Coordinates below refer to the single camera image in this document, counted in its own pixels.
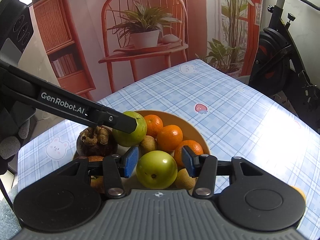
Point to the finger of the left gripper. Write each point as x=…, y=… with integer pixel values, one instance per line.
x=111, y=118

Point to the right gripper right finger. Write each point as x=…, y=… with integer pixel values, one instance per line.
x=205, y=168

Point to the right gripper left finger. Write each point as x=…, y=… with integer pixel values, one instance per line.
x=116, y=168

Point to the dark purple mangosteen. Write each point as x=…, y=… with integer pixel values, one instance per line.
x=99, y=141

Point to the red apple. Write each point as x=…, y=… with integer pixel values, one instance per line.
x=97, y=182

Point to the brown longan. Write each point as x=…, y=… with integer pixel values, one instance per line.
x=184, y=181
x=148, y=144

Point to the green apple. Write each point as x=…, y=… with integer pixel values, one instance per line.
x=134, y=138
x=156, y=170

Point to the beige round plate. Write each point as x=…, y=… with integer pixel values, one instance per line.
x=190, y=133

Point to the yellow lemon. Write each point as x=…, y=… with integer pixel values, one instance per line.
x=301, y=192

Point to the grey gloved left hand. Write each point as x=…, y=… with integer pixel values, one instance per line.
x=15, y=124

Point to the blue plaid tablecloth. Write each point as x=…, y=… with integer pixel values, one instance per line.
x=234, y=120

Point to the printed room backdrop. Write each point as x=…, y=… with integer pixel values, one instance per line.
x=96, y=47

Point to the black exercise bike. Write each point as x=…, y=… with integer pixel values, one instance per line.
x=278, y=67

